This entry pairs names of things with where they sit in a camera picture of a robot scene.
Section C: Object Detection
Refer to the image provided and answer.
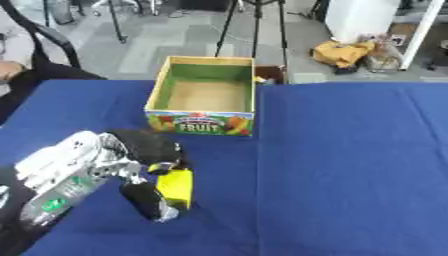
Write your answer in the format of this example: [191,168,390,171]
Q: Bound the black chair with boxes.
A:
[0,0,109,125]

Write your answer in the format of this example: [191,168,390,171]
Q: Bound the cardboard box with green inside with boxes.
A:
[143,55,258,137]

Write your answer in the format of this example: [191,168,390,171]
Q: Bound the clear plastic bag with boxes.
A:
[364,34,406,74]

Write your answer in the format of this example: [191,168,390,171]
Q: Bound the yellow bag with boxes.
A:
[309,39,377,75]

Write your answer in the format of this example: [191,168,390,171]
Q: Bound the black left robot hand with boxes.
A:
[105,128,195,223]

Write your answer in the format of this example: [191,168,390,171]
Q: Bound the black tripod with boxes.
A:
[211,0,291,84]

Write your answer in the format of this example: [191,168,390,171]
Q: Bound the brown cardboard box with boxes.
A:
[253,64,287,85]

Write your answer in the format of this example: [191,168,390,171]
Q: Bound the yellow rectangular block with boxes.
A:
[154,168,195,212]

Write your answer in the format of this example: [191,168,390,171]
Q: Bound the white pole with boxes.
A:
[397,0,448,71]

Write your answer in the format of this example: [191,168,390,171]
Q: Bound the white panel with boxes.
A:
[323,0,403,44]

